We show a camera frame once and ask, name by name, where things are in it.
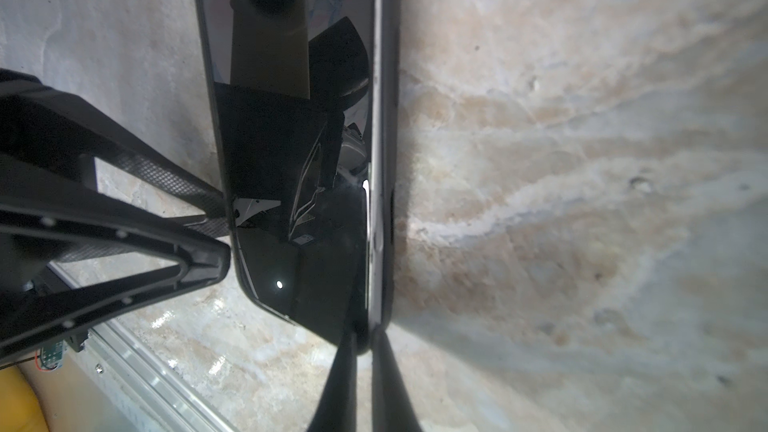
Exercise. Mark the black phone case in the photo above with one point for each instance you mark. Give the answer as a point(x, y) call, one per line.
point(390, 132)

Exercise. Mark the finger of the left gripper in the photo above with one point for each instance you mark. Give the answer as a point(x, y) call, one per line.
point(64, 134)
point(108, 264)

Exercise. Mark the aluminium rail frame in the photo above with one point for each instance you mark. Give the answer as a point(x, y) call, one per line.
point(117, 384)

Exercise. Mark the yellow object outside cell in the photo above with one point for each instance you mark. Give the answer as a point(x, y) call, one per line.
point(20, 410)

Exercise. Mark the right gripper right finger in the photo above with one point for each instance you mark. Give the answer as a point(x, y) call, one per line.
point(392, 410)

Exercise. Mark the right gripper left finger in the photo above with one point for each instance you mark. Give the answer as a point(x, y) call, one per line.
point(336, 410)

